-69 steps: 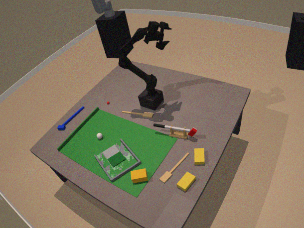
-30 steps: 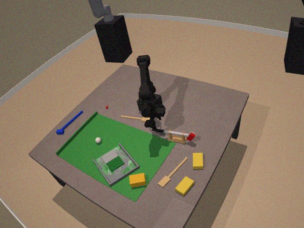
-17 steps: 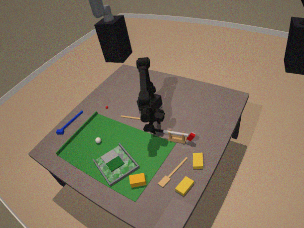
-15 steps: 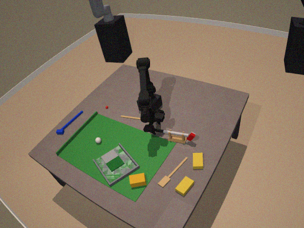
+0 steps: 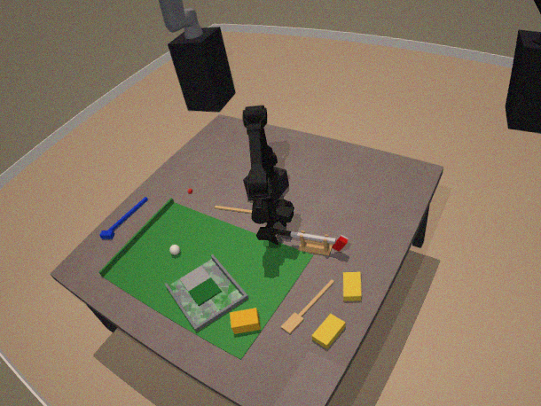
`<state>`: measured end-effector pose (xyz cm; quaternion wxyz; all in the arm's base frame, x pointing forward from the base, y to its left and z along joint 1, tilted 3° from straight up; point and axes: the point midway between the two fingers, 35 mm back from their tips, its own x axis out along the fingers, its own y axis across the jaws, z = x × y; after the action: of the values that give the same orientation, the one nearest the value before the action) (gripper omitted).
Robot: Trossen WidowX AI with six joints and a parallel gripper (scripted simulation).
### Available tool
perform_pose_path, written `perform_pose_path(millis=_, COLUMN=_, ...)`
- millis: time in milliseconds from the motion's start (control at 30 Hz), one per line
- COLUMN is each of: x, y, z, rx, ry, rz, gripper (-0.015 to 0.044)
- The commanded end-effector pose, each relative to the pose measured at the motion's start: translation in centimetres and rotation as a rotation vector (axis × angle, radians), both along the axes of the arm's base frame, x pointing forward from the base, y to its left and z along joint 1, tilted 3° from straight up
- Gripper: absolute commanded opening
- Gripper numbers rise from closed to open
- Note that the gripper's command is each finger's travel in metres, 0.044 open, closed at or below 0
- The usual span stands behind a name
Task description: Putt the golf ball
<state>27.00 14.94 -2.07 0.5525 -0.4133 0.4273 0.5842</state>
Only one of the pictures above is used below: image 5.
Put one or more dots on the green flat mat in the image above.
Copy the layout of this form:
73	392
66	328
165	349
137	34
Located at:
264	270

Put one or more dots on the blue golf putter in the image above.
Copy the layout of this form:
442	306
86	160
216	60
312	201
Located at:
109	233

